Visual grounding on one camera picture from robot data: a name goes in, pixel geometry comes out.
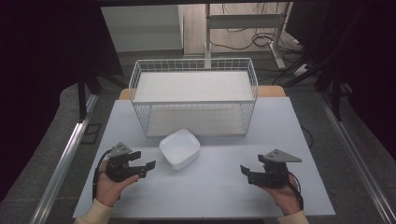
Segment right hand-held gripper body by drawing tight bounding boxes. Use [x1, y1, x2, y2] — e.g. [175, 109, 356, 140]
[257, 147, 304, 189]

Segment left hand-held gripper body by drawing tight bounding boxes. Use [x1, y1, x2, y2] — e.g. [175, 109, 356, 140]
[105, 142, 140, 183]

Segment white square dish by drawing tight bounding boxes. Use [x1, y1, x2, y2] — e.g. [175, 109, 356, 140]
[158, 128, 202, 171]

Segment white wire shelf rack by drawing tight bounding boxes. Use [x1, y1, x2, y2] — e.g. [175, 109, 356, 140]
[128, 57, 260, 138]

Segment person's left hand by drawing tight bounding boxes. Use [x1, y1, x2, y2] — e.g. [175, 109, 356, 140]
[94, 159, 140, 208]

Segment person's right hand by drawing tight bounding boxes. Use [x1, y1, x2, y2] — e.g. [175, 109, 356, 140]
[261, 173, 303, 217]

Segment wooden board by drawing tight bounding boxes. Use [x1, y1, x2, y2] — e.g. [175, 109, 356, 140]
[119, 85, 287, 101]

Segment black metal stand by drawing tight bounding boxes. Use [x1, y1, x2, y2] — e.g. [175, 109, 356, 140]
[76, 73, 103, 123]
[313, 59, 353, 123]

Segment white power strip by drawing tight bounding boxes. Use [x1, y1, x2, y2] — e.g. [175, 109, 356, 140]
[291, 63, 313, 77]

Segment dark curtain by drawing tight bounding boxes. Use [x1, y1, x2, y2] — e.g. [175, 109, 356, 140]
[284, 0, 396, 153]
[0, 0, 125, 203]

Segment white cabinet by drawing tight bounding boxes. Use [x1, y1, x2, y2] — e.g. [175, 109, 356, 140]
[100, 4, 185, 53]

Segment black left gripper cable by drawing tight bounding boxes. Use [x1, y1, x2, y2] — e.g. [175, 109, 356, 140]
[92, 148, 113, 203]

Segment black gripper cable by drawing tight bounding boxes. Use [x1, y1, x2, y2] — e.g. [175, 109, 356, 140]
[287, 171, 304, 211]
[92, 148, 113, 203]

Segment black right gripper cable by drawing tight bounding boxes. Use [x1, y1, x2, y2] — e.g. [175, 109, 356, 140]
[287, 171, 304, 211]

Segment black floor frame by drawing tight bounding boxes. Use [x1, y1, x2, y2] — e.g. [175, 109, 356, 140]
[80, 122, 103, 146]

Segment thin black cable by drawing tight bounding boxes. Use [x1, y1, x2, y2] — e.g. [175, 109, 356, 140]
[300, 125, 315, 149]

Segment metal floor rail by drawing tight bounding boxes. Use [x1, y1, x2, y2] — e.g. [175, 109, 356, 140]
[318, 91, 396, 224]
[28, 93, 100, 224]

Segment black floor cables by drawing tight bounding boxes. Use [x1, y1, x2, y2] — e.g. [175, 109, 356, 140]
[208, 27, 304, 64]

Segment white metal desk frame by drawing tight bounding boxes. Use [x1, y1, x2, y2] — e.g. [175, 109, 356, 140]
[204, 2, 294, 70]

